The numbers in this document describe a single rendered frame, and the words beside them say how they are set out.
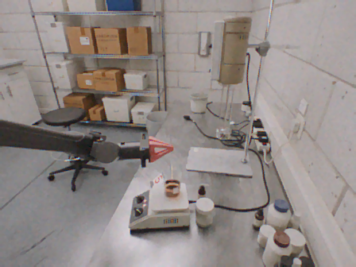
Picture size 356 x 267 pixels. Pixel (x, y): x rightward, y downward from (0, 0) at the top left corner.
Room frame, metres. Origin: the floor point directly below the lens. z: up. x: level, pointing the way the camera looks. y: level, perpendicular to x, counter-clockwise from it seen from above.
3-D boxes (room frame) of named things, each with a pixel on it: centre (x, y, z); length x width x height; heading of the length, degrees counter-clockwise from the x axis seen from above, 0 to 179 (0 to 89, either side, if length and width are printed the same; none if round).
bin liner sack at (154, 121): (2.17, 0.21, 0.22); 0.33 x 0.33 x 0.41
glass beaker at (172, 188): (0.55, 0.03, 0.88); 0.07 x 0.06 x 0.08; 66
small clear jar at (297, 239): (0.40, -0.33, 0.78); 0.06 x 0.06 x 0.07
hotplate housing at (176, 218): (0.53, 0.06, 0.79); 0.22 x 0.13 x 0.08; 94
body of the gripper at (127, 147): (0.55, 0.13, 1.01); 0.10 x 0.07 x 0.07; 8
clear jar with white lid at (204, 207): (0.50, -0.08, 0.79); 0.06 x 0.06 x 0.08
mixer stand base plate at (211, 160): (0.86, -0.19, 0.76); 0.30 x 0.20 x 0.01; 81
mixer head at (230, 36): (0.86, -0.18, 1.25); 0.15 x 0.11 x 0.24; 81
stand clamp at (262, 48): (0.88, -0.31, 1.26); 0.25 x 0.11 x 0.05; 81
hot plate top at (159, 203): (0.53, 0.03, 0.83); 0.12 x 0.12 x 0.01; 4
